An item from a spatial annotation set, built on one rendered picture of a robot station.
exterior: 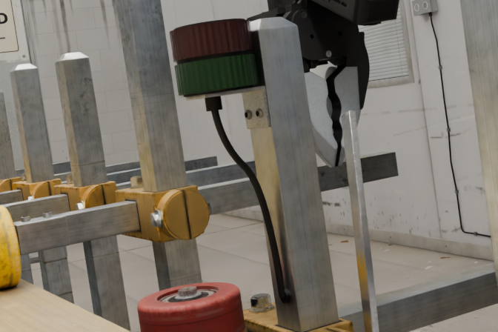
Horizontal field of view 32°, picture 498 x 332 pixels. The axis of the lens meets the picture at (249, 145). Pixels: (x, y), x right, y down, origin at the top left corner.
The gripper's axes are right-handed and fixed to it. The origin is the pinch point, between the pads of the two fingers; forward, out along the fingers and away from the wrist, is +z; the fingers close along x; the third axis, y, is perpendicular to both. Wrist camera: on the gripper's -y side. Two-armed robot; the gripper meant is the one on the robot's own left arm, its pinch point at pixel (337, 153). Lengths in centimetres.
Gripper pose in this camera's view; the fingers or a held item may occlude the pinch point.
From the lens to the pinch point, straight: 80.4
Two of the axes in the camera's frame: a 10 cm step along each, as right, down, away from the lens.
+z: 1.5, 9.9, 0.5
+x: -8.8, 1.5, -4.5
